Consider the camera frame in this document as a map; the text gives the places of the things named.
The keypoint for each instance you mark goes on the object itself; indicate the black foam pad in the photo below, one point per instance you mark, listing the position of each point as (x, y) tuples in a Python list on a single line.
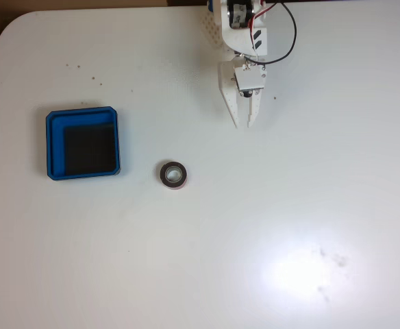
[(90, 147)]

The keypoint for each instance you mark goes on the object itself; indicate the blue clamp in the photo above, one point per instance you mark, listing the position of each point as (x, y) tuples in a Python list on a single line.
[(209, 5)]

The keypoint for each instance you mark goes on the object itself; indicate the red tape roll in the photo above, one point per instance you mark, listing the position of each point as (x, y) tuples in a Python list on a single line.
[(162, 175)]

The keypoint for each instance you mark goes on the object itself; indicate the white perforated plate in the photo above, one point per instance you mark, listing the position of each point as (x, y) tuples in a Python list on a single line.
[(212, 31)]

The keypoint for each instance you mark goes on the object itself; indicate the blue box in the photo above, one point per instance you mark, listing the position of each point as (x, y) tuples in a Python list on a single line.
[(54, 147)]

